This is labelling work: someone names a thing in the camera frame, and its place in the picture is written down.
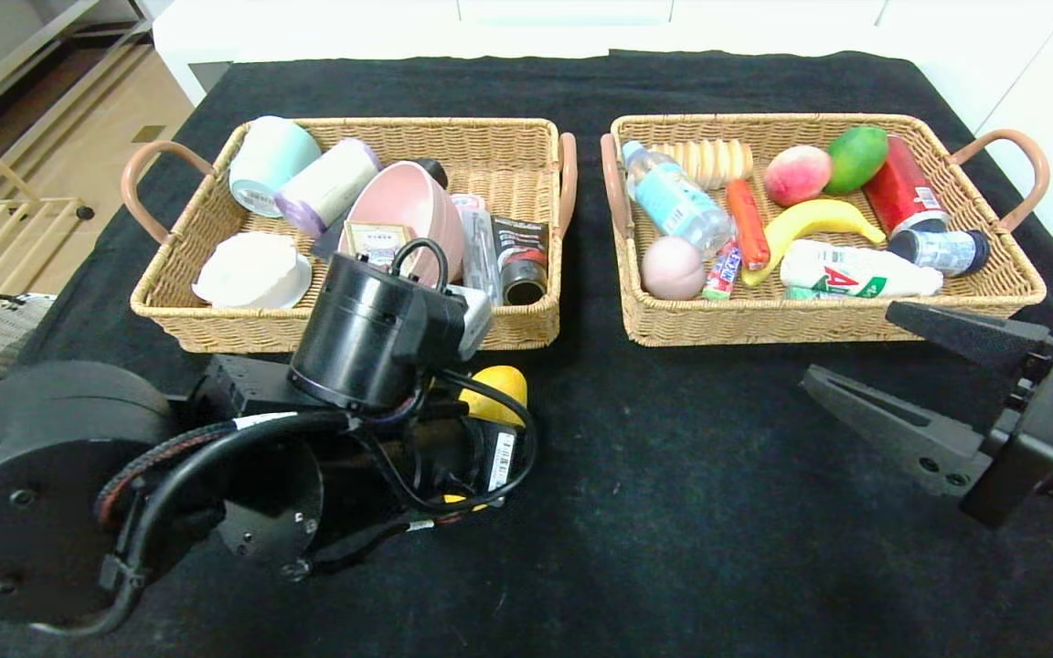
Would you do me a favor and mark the yellow mango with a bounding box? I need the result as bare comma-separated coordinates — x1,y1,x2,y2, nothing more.
442,366,529,513

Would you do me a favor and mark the yellow banana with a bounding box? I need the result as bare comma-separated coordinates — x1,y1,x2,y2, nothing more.
742,199,887,288

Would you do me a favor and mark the white cabinet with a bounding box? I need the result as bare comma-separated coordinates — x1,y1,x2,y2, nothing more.
152,0,939,109

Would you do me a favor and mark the red candy pack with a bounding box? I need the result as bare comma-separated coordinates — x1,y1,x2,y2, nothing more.
702,239,743,301

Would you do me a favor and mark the red soda can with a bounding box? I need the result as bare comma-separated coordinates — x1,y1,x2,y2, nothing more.
863,137,951,239

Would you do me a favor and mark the orange sausage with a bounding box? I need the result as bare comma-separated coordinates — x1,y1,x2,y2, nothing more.
727,178,771,271

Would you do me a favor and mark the white milk drink bottle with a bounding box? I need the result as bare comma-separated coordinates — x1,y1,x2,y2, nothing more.
779,239,944,300

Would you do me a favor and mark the red peach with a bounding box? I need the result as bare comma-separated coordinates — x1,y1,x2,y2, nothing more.
764,144,834,207

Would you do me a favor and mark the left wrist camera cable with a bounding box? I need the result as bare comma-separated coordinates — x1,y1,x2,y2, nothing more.
380,238,541,517

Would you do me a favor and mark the pink bowl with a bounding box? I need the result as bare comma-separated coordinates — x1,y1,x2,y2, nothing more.
339,162,465,286

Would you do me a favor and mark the white ceramic dish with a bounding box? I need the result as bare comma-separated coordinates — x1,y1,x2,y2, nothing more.
193,232,313,311

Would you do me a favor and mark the wicker basket holding food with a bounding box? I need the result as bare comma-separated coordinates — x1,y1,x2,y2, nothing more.
601,113,1050,348

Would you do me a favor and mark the ridged bread loaf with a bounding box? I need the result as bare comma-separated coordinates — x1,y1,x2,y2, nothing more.
650,139,755,189

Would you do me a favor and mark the small silver jar black cap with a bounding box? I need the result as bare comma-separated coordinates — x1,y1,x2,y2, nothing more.
888,228,990,278

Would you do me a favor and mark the white bottle purple cap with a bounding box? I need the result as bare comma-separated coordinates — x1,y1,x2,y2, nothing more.
275,139,383,240

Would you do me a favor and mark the wicker basket holding pink bowl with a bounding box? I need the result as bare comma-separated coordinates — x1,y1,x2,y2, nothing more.
121,117,580,355

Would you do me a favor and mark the black table cloth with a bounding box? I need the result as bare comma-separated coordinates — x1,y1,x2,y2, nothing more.
0,50,1053,658

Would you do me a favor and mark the water bottle blue cap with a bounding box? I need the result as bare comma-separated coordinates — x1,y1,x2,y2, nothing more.
621,139,734,260

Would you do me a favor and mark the black braided cable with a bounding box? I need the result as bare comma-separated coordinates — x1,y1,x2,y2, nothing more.
95,422,244,531

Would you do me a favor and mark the playing card box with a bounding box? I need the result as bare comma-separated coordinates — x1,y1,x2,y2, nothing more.
341,221,413,271

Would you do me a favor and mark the pale pink peach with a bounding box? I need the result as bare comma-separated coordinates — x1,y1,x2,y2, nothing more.
641,236,707,302

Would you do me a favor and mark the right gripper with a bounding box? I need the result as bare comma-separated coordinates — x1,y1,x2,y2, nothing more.
798,300,1053,529

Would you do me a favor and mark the green mango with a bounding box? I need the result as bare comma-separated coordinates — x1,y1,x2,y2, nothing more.
825,126,890,196

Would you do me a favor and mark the teal plastic mug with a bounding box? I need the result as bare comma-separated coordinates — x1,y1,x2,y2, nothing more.
229,116,323,218

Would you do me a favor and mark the black packaged item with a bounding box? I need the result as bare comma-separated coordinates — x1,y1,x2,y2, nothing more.
453,194,552,307

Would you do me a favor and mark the grey shelf unit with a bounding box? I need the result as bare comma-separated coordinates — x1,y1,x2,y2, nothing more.
0,0,154,129

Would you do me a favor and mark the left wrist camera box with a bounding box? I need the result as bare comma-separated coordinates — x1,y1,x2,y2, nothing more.
449,285,494,362

